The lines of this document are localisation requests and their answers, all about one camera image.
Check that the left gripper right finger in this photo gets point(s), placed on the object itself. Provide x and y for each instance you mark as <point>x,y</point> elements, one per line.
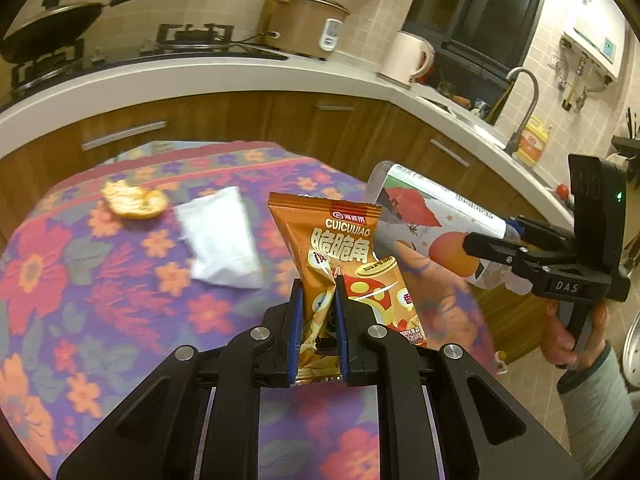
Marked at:
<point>441,415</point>

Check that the orange snack bag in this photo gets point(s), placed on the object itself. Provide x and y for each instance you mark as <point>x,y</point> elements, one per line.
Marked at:
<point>331,238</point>

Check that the red tomato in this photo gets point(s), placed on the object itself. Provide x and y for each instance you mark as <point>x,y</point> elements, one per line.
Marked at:
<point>562,191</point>

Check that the wooden kitchen cabinets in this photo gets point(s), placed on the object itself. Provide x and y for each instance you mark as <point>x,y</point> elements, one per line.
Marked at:
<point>349,134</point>

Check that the black gas stove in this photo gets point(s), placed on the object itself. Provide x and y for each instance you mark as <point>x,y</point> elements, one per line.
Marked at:
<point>171,41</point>

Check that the clear plastic bottle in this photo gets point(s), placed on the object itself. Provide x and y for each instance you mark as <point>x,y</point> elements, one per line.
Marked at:
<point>432,220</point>

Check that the black wok pan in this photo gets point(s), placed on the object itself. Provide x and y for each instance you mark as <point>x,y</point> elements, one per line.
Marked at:
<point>58,25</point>

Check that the white electric kettle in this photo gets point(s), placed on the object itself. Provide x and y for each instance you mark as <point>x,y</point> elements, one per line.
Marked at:
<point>408,58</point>

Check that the dark window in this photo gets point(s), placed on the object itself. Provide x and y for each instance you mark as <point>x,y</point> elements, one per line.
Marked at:
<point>490,35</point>

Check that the small orange peel piece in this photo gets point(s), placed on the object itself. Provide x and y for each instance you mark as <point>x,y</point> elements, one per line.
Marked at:
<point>134,202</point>

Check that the steel sink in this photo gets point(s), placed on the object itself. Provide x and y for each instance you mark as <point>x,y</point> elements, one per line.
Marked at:
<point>481,140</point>

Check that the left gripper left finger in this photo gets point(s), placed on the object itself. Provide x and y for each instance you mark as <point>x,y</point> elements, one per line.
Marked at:
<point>197,414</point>

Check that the person right hand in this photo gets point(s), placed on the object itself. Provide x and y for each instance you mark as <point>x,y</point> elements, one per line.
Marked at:
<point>557,344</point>

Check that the yellow detergent bottle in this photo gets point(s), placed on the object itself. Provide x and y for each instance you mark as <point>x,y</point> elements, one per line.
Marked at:
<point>533,140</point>

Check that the brown rice cooker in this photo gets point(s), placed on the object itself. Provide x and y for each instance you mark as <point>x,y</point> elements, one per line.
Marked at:
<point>305,27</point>

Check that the white water heater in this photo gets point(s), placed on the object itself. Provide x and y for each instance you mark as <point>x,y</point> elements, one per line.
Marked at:
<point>598,28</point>

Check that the grey right sleeve forearm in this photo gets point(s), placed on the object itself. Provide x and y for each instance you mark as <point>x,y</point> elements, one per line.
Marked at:
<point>599,410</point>

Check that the white paper napkin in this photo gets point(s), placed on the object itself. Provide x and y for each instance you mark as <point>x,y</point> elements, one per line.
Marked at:
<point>217,231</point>

